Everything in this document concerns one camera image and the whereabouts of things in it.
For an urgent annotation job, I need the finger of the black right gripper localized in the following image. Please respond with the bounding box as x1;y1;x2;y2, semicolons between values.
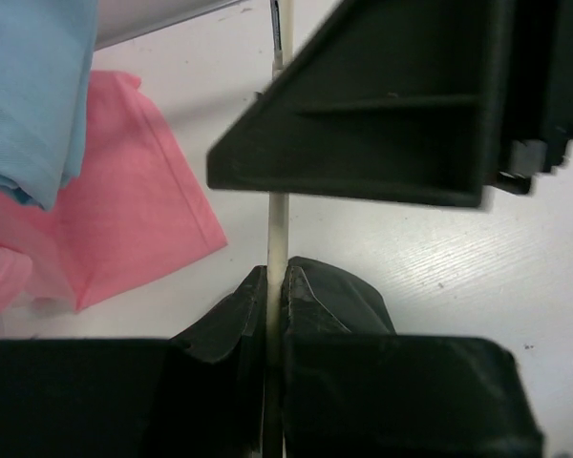
207;1;511;207

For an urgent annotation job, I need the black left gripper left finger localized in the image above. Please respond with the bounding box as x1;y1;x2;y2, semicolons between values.
0;266;266;457

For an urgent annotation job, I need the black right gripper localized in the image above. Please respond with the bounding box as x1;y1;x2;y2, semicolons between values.
494;0;573;195

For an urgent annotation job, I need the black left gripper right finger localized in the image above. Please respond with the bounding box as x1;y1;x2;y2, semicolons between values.
282;257;544;457

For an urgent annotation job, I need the beige wooden hanger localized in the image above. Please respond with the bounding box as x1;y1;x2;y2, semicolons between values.
265;0;293;458

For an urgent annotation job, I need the pink t shirt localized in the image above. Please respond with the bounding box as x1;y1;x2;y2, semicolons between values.
0;71;226;312

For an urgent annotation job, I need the light blue t shirt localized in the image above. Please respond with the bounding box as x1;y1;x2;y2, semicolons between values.
0;1;97;210

